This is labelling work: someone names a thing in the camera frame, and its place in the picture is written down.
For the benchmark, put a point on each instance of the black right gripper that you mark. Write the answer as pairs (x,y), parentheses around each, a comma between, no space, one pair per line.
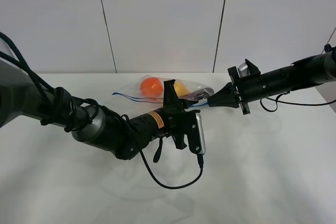
(233,94)

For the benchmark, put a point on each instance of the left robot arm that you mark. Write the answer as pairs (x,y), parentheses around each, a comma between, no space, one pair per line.
(25,93)

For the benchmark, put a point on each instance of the clear plastic zip bag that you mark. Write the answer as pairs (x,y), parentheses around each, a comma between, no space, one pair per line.
(132,92)

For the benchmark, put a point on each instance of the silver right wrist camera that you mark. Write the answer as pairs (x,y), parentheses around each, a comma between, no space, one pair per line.
(243,70)

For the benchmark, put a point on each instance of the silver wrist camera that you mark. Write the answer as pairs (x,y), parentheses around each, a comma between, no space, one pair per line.
(243,70)
(201,133)

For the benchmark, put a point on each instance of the purple eggplant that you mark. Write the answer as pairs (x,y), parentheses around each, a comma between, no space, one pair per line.
(201,93)

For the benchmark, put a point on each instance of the yellow pear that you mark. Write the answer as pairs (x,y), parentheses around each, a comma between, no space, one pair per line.
(180,89)

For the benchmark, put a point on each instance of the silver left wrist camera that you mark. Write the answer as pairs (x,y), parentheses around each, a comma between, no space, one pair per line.
(201,133)

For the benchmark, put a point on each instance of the orange tomato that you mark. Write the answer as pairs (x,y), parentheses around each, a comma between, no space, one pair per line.
(151,87)

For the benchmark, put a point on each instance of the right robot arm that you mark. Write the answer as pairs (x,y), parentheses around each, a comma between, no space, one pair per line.
(248,84)

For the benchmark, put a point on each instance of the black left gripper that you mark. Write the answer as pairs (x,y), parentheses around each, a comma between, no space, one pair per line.
(177,121)

